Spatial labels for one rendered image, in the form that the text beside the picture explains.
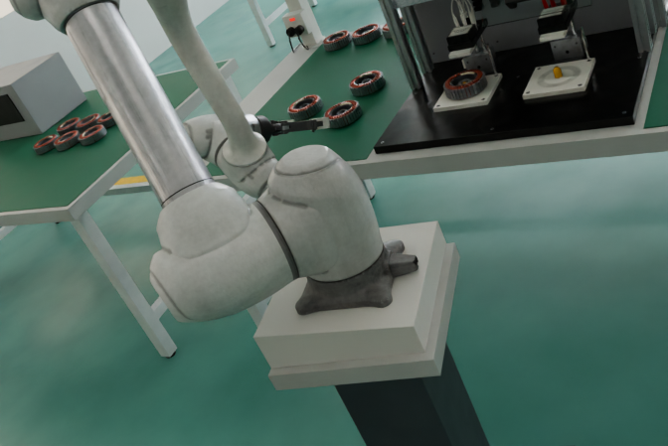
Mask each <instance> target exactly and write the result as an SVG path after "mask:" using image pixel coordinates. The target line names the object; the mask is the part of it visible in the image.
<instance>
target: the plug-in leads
mask: <svg viewBox="0 0 668 446"><path fill-rule="evenodd" d="M455 1H456V3H457V6H458V9H459V13H460V18H461V21H462V24H463V26H466V25H468V24H475V26H476V25H477V23H476V19H475V14H474V11H473V8H472V6H471V4H470V2H469V0H467V1H468V3H469V5H470V9H471V12H470V11H469V8H468V5H467V3H466V1H465V0H461V2H462V4H461V2H460V0H458V1H457V0H455ZM452 2H453V0H451V15H452V17H453V21H454V24H455V26H456V28H457V27H460V25H459V23H458V21H457V19H456V17H455V16H454V14H453V12H452ZM464 2H465V4H466V6H467V9H468V13H469V16H467V11H465V8H464ZM459 6H460V8H459ZM460 9H461V10H460ZM476 29H478V28H477V26H476Z"/></svg>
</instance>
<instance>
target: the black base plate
mask: <svg viewBox="0 0 668 446"><path fill-rule="evenodd" d="M657 32H658V27H657V30H656V33H653V34H651V39H652V44H653V47H652V51H650V52H647V51H643V53H638V49H637V44H636V39H635V34H634V29H633V27H629V28H624V29H618V30H613V31H607V32H602V33H597V34H591V35H586V36H585V37H586V41H587V45H588V51H589V56H590V58H595V64H594V67H593V70H592V73H591V75H590V78H589V81H588V84H587V87H586V89H585V91H579V92H572V93H565V94H558V95H551V96H544V97H537V98H530V99H523V96H522V95H523V93H524V91H525V89H526V87H527V85H528V83H529V80H530V78H531V76H532V74H533V72H534V70H535V68H537V67H543V66H549V65H555V64H561V63H567V62H573V61H579V60H585V59H586V54H585V53H584V55H583V56H581V57H575V58H569V59H563V60H558V61H555V59H554V55H553V51H552V47H551V44H550V42H548V43H543V44H537V45H532V46H526V47H521V48H516V49H510V50H505V51H499V52H495V54H496V57H497V60H498V65H497V66H496V70H497V73H499V74H502V76H503V77H502V78H501V80H500V82H499V84H498V86H497V88H496V90H495V92H494V94H493V95H492V97H491V99H490V101H489V103H488V105H481V106H474V107H467V108H460V109H453V110H447V111H440V112H434V111H433V108H434V106H435V105H436V103H437V102H438V100H439V98H440V97H441V95H442V94H443V92H444V88H443V84H444V83H445V82H446V81H447V80H448V79H449V78H450V77H451V76H453V75H455V74H457V73H460V72H463V71H466V69H465V68H464V67H463V64H462V60H463V58H461V59H455V60H450V61H444V62H439V63H433V65H434V69H433V70H432V72H431V73H429V72H426V73H425V74H423V76H422V77H421V79H422V81H423V85H422V86H421V88H420V89H413V91H412V92H411V94H410V95H409V97H408V98H407V100H406V101H405V102H404V104H403V105H402V107H401V108H400V110H399V111H398V113H397V114H396V115H395V117H394V118H393V120H392V121H391V123H390V124H389V126H388V127H387V129H386V130H385V131H384V133H383V134H382V136H381V137H380V139H379V140H378V142H377V143H376V144H375V146H374V150H375V152H376V154H382V153H391V152H400V151H408V150H417V149H425V148H434V147H442V146H451V145H460V144H469V143H478V142H486V141H495V140H504V139H513V138H521V137H530V136H539V135H548V134H557V133H565V132H574V131H583V130H592V129H599V128H608V127H617V126H626V125H634V124H635V120H636V116H637V112H638V108H639V104H640V100H641V96H642V92H643V88H644V85H645V81H646V77H647V72H648V68H649V64H650V60H651V56H652V52H653V48H654V44H655V40H656V36H657Z"/></svg>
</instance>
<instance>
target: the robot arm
mask: <svg viewBox="0 0 668 446"><path fill-rule="evenodd" d="M146 1H147V2H148V4H149V6H150V7H151V9H152V10H153V12H154V14H155V16H156V18H157V19H158V21H159V23H160V25H161V27H162V29H163V31H164V32H165V34H166V36H167V38H168V40H169V41H170V43H171V45H172V47H173V48H174V50H175V52H176V53H177V55H178V57H179V58H180V60H181V61H182V63H183V65H184V66H185V68H186V69H187V71H188V72H189V74H190V75H191V77H192V78H193V80H194V82H195V83H196V85H197V86H198V88H199V89H200V91H201V92H202V94H203V95H204V96H205V98H206V99H207V101H208V102H209V104H210V105H211V107H212V108H213V110H214V111H215V113H216V114H207V115H202V116H198V117H194V118H192V119H189V120H187V121H185V122H184V123H182V122H181V120H180V118H179V116H178V114H177V113H176V111H175V109H174V107H173V106H172V104H171V102H170V100H169V98H168V97H167V95H166V93H165V91H164V89H163V88H162V86H161V84H160V82H159V80H158V79H157V77H156V75H155V73H154V71H153V70H152V68H151V66H150V65H149V63H148V62H147V60H146V58H145V56H144V54H143V53H142V51H141V49H140V47H139V45H138V44H137V42H136V40H135V38H134V36H133V35H132V33H131V31H130V29H129V27H128V26H127V24H126V22H125V20H124V18H123V17H122V15H121V13H120V11H119V7H120V0H9V2H10V4H11V6H12V8H13V9H14V11H15V12H16V13H18V14H19V15H21V16H22V17H24V18H26V19H30V20H34V21H40V20H44V19H46V21H48V22H49V23H50V24H51V25H52V26H53V27H54V28H55V29H56V30H58V31H59V32H61V33H63V34H64V35H66V36H68V37H69V39H70V40H71V42H72V44H73V46H74V48H75V50H76V51H77V53H78V55H79V57H80V59H81V61H82V62H83V65H84V67H85V69H86V71H87V72H88V74H89V76H90V78H91V80H92V82H93V83H94V85H95V87H96V89H97V91H98V93H99V95H100V96H101V98H102V100H103V102H104V104H105V105H106V106H107V108H108V110H109V111H110V113H111V115H112V117H113V119H114V121H115V122H116V124H117V126H118V128H119V130H120V132H121V133H122V135H123V137H124V139H125V141H126V143H127V145H128V146H129V148H130V150H131V152H132V154H133V156H134V157H135V159H136V161H137V163H138V165H139V167H140V168H141V170H142V172H143V174H144V176H145V178H146V179H147V181H148V183H149V185H150V187H151V189H152V190H153V192H154V194H155V196H156V198H157V200H158V201H159V203H160V205H161V207H162V209H163V210H162V211H161V212H160V215H159V219H158V223H157V228H156V230H157V233H158V236H159V240H160V243H161V247H162V249H161V250H159V251H158V252H156V253H155V254H154V255H153V257H152V260H151V263H150V282H151V284H152V286H153V287H154V289H155V290H156V292H157V293H158V294H159V296H160V297H161V299H162V300H163V302H164V303H165V305H166V306H167V308H168V309H169V311H170V312H171V313H172V315H173V316H174V318H175V319H176V320H177V321H178V322H204V321H211V320H216V319H220V318H224V317H228V316H231V315H235V314H237V313H240V312H241V311H243V310H245V309H247V308H249V307H251V306H253V305H255V304H257V303H259V302H261V301H263V300H264V299H266V298H268V297H269V296H271V295H273V294H274V293H276V292H277V291H279V290H280V289H282V288H283V287H285V286H286V285H287V284H289V283H290V282H292V281H294V280H295V279H297V278H302V277H306V278H307V283H306V286H305V288H304V291H303V293H302V295H301V297H300V298H299V300H298V301H297V302H296V304H295V309H296V311H297V313H298V314H299V315H308V314H311V313H314V312H319V311H329V310H339V309H350V308H360V307H377V308H384V307H387V306H389V305H390V304H391V303H392V301H393V297H392V287H393V283H394V279H395V277H398V276H401V275H405V274H408V273H411V272H415V271H417V270H418V258H417V257H416V256H415V255H412V254H402V253H403V252H404V250H405V246H404V243H403V242H402V241H401V240H400V239H393V240H390V241H386V242H383V241H382V238H381V234H380V229H379V225H378V222H377V218H376V215H375V212H374V209H373V206H372V204H371V201H370V198H369V196H368V194H367V191H366V189H365V187H364V185H363V183H362V181H361V179H360V178H359V176H358V175H357V174H356V172H355V171H354V170H353V169H352V167H351V166H350V165H349V164H348V163H347V162H345V161H344V160H343V159H342V158H341V157H340V156H339V155H338V154H336V153H335V152H334V151H333V150H331V149H330V148H328V147H326V146H322V145H308V146H303V147H299V148H297V149H294V150H292V151H290V152H288V153H287V154H285V155H284V156H283V157H282V158H281V159H280V160H279V161H277V160H276V159H275V155H274V154H273V153H272V151H271V150H270V148H269V147H268V145H267V142H268V141H269V139H270V137H271V135H272V136H277V135H279V134H287V133H288V132H294V131H303V130H312V132H315V131H314V130H318V129H326V128H330V122H329V117H322V118H313V119H309V120H306V121H295V120H294V119H291V120H283V121H274V120H270V122H269V120H268V119H267V118H266V117H265V116H263V115H257V116H253V115H251V114H244V112H243V111H242V109H241V107H240V105H239V104H238V102H237V100H236V98H235V97H234V95H233V93H232V91H231V90H230V88H229V86H228V85H227V83H226V81H225V79H224V78H223V76H222V74H221V72H220V71H219V69H218V67H217V65H216V64H215V62H214V60H213V58H212V57H211V55H210V53H209V52H208V50H207V48H206V46H205V45H204V43H203V41H202V39H201V37H200V35H199V33H198V31H197V29H196V27H195V25H194V22H193V20H192V17H191V14H190V9H189V4H188V0H146ZM203 159H204V160H205V161H208V162H211V163H213V164H215V165H216V166H218V167H219V168H220V169H221V170H222V171H223V173H224V174H225V175H226V176H227V178H228V179H229V180H230V181H231V182H232V183H234V184H235V185H236V186H237V187H238V188H239V189H240V190H242V191H243V192H244V193H246V194H247V195H249V196H251V197H253V198H256V199H257V200H256V201H255V202H253V203H251V204H249V205H248V204H247V203H246V201H245V200H244V199H243V198H242V197H241V196H240V195H239V194H238V193H237V191H236V190H235V189H234V188H232V187H230V186H227V185H224V184H222V183H219V182H215V181H214V179H213V177H212V176H211V174H210V172H209V170H208V168H207V167H206V165H205V163H204V161H203Z"/></svg>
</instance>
